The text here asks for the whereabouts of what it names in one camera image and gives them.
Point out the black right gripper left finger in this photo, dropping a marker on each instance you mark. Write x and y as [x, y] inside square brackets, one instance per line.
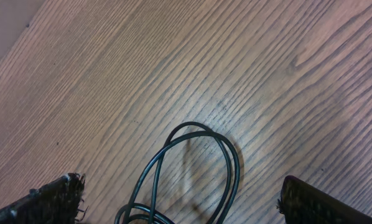
[56, 202]

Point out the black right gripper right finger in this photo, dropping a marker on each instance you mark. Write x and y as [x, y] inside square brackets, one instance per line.
[302, 203]

